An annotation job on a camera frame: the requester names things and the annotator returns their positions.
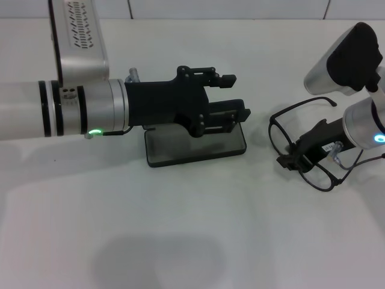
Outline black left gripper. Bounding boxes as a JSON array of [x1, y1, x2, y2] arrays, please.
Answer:
[[124, 65, 251, 139]]

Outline black glasses case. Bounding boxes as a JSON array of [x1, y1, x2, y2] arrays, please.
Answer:
[[143, 98, 249, 169]]

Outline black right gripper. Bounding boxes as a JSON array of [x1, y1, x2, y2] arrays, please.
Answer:
[[276, 118, 352, 173]]

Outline black glasses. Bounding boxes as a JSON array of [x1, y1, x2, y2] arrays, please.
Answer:
[[268, 97, 365, 193]]

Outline thin black cable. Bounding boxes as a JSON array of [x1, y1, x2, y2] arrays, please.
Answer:
[[100, 125, 135, 137], [336, 152, 385, 173]]

